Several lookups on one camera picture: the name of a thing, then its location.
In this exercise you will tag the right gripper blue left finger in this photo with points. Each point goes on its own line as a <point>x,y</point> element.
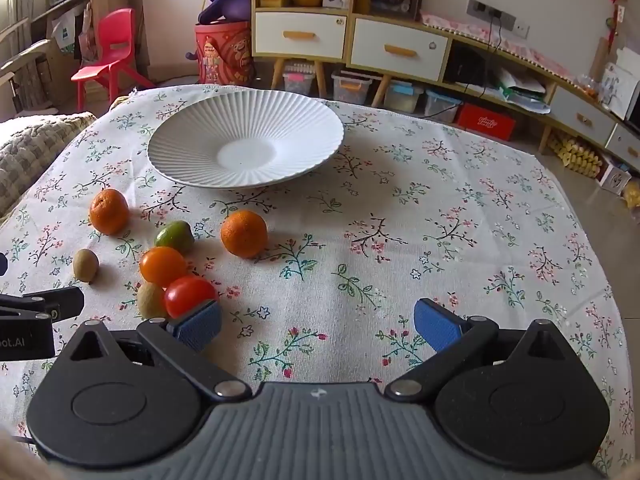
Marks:
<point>179,343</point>

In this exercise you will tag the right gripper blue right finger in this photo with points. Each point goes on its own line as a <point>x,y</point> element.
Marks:
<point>458,343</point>

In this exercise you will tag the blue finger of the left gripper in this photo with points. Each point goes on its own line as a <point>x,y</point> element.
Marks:
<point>59,304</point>

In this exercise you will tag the brown kiwi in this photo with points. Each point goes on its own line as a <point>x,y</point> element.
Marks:
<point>85,265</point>
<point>150,301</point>

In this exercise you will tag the red tomato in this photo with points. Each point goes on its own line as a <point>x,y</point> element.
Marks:
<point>185,294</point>

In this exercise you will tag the orange tomato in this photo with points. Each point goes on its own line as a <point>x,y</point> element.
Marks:
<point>162,265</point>

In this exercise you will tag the small orange mandarin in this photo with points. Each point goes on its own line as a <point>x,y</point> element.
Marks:
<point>109,212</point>

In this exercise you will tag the small green jujube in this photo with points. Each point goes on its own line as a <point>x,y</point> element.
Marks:
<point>176,235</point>

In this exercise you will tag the large orange mandarin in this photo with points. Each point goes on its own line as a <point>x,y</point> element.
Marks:
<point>244,234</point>

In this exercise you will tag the floral tablecloth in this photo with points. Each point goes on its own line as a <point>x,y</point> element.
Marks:
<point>405,209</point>

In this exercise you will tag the woven sofa blanket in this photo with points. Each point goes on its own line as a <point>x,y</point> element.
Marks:
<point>29,145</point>

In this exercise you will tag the white ribbed plate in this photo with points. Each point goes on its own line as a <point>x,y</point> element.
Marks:
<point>245,139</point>

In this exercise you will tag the red box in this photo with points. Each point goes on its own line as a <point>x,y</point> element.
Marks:
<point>481,120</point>

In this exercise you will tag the storage box blue lid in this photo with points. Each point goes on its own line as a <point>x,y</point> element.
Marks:
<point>402,96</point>
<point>441,108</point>

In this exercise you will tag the low wooden tv cabinet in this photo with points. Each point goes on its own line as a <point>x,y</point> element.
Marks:
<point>485,59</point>

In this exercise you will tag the red plastic chair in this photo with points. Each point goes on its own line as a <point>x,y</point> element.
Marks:
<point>116,41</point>

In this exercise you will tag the clear storage box pink label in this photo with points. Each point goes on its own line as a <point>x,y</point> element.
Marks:
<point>300,83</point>

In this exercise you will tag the red toy bucket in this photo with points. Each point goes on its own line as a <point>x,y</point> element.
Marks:
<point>224,53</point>

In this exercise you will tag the wooden desk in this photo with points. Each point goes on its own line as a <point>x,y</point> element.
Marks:
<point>72,27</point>

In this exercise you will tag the wooden shelf cabinet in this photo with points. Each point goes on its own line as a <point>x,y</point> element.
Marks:
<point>358,38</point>

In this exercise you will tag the clear storage box orange handle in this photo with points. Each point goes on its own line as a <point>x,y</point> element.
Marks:
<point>350,88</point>

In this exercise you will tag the wall power outlet strip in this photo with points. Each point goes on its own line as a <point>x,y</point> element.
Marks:
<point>489,14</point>

